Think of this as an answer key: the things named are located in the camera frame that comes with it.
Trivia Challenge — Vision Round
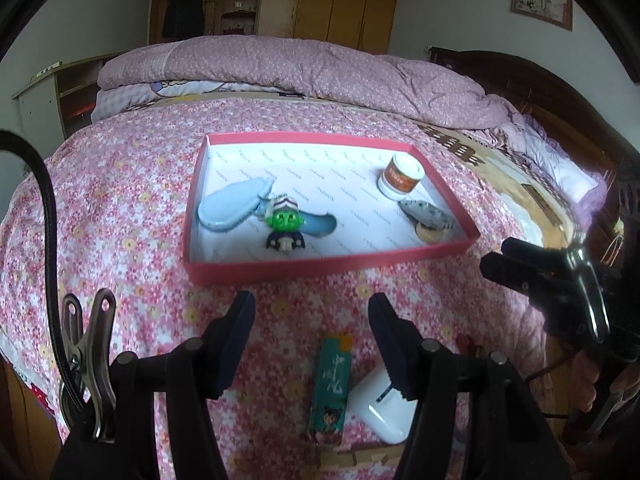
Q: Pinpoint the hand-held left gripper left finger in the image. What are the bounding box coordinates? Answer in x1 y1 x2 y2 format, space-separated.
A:
107 290 258 480

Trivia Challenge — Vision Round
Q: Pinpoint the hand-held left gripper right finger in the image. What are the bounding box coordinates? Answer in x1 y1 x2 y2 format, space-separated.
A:
367 292 556 480

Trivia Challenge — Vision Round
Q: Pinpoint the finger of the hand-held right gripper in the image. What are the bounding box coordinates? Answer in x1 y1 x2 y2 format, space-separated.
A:
481 252 556 306
502 237 571 273

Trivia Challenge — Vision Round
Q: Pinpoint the white power bank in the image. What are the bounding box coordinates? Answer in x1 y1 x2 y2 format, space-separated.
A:
347 367 421 445

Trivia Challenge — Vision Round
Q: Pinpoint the green printed lighter pack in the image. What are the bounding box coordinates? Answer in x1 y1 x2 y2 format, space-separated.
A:
307 335 353 448

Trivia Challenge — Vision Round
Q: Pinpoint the red cardboard box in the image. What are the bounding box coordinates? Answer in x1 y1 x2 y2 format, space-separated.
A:
182 131 480 287

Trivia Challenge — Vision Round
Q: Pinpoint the round wooden disc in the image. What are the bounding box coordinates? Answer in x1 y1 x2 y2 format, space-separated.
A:
415 222 445 246

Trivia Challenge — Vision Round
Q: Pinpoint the green faced toy figure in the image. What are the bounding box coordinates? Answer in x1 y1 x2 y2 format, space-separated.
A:
257 194 307 253

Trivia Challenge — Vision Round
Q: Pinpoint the light blue oval case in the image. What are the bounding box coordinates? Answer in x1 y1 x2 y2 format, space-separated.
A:
197 176 273 233

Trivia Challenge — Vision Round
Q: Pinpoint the blue curved plastic holder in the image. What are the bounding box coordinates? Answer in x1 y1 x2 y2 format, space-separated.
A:
292 210 339 239

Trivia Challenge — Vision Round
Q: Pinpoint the white jar with orange label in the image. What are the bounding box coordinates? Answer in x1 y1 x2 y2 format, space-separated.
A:
377 154 426 197

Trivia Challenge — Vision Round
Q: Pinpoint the person's right hand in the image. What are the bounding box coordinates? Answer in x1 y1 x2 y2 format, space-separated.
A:
572 352 631 413

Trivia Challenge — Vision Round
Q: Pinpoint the metal spring clip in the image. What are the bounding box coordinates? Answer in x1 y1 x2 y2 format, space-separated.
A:
565 242 611 343
60 287 118 443

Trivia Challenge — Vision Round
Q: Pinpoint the golden satin pillow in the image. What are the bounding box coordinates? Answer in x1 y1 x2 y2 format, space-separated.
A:
415 120 586 251

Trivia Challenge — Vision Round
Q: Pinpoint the lavender ruffled pillow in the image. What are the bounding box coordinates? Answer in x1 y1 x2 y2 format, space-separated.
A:
500 110 608 206

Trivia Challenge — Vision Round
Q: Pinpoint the dark wooden headboard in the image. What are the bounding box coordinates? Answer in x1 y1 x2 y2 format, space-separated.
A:
429 46 640 201

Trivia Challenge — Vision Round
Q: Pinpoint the pink floral bedsheet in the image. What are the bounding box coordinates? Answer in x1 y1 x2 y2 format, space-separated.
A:
0 95 566 480

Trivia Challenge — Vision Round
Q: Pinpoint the cartoon print blanket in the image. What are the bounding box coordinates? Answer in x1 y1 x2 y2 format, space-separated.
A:
91 80 301 123

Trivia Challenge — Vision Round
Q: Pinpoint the pink dotted quilt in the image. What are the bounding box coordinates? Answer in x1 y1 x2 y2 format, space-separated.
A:
91 36 526 128

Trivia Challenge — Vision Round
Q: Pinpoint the pale wooden nightstand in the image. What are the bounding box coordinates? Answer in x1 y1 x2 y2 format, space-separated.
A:
11 52 123 141

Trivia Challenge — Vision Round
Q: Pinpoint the wooden wardrobe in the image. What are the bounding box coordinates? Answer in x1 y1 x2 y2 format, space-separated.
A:
142 0 403 56

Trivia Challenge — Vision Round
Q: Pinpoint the dark hanging coat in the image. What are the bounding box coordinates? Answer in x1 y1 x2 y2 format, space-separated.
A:
161 0 206 38

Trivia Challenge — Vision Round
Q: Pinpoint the black cable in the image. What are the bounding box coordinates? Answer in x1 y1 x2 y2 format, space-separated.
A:
0 130 88 411

